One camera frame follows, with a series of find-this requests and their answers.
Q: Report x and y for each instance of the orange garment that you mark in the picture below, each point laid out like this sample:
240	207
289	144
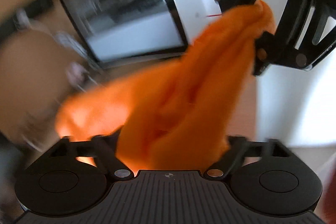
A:
183	95

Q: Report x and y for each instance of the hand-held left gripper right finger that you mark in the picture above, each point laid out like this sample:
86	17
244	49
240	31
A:
233	154

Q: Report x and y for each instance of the black computer monitor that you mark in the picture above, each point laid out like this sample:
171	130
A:
118	8

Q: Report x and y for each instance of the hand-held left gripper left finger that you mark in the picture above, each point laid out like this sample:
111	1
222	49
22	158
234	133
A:
105	154

